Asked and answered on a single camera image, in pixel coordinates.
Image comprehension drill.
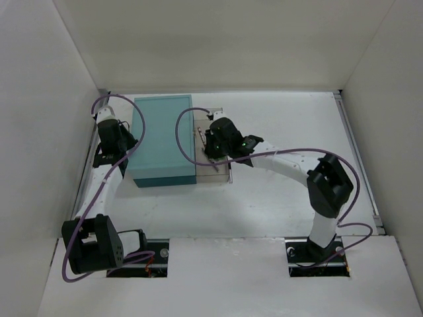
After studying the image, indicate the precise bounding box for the teal makeup organizer box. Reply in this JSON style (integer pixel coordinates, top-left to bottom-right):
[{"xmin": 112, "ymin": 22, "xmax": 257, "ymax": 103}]
[{"xmin": 126, "ymin": 94, "xmax": 197, "ymax": 188}]

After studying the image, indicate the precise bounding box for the red white makeup pencil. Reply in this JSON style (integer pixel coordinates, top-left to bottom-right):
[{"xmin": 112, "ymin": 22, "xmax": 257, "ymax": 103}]
[{"xmin": 197, "ymin": 127, "xmax": 207, "ymax": 146}]

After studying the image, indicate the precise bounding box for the grey makeup pencil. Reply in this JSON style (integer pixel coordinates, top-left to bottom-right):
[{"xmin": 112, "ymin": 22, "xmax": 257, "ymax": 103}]
[{"xmin": 210, "ymin": 162, "xmax": 219, "ymax": 172}]

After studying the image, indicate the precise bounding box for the black silver makeup pencil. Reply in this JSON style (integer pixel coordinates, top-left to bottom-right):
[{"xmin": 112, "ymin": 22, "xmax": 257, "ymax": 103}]
[{"xmin": 227, "ymin": 163, "xmax": 233, "ymax": 184}]

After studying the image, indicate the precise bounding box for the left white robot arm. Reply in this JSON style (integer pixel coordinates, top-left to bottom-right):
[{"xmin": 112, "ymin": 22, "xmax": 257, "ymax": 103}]
[{"xmin": 61, "ymin": 118, "xmax": 154, "ymax": 283}]

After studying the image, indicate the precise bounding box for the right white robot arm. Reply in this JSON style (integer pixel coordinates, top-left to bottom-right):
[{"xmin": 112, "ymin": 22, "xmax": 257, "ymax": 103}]
[{"xmin": 205, "ymin": 112, "xmax": 354, "ymax": 262}]

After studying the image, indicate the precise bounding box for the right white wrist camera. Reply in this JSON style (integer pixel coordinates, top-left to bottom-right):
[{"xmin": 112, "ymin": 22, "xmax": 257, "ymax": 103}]
[{"xmin": 206, "ymin": 110, "xmax": 227, "ymax": 122}]

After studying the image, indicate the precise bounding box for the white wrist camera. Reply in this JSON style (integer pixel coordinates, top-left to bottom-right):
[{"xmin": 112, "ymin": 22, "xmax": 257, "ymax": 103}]
[
  {"xmin": 94, "ymin": 105, "xmax": 116, "ymax": 124},
  {"xmin": 206, "ymin": 110, "xmax": 227, "ymax": 122}
]

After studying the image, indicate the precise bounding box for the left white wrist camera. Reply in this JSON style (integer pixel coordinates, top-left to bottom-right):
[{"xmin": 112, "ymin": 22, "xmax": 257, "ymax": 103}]
[{"xmin": 94, "ymin": 105, "xmax": 116, "ymax": 124}]

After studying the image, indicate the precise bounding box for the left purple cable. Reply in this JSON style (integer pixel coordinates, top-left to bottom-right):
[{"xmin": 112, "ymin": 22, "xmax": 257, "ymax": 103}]
[{"xmin": 61, "ymin": 94, "xmax": 155, "ymax": 283}]

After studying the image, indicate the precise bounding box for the purple cable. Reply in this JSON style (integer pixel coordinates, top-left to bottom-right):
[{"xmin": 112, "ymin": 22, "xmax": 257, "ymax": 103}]
[
  {"xmin": 174, "ymin": 108, "xmax": 374, "ymax": 268},
  {"xmin": 61, "ymin": 94, "xmax": 155, "ymax": 283}
]

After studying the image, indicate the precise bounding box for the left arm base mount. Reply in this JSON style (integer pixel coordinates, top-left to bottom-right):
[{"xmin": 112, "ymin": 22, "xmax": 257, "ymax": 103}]
[{"xmin": 106, "ymin": 239, "xmax": 170, "ymax": 278}]

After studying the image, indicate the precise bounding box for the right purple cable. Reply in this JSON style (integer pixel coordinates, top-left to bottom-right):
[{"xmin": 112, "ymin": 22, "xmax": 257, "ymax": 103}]
[{"xmin": 174, "ymin": 108, "xmax": 374, "ymax": 268}]

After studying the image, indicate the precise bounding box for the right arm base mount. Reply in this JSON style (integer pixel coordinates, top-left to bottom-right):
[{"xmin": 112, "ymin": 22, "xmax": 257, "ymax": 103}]
[{"xmin": 285, "ymin": 238, "xmax": 350, "ymax": 277}]

